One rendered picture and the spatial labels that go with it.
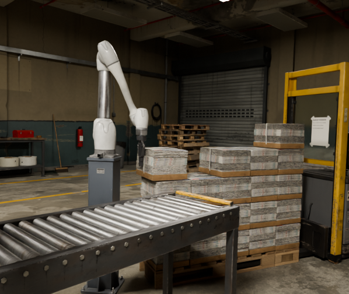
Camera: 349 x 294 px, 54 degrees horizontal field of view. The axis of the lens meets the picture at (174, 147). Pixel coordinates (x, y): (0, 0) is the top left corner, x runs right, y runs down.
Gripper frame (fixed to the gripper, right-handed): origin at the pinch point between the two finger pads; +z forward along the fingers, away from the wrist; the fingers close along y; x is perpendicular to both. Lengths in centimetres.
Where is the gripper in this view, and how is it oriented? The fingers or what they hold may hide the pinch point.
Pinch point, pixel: (140, 161)
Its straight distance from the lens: 267.4
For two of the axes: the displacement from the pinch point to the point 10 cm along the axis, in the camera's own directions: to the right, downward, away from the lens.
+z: -0.3, 10.0, 0.6
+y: -4.2, -0.7, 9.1
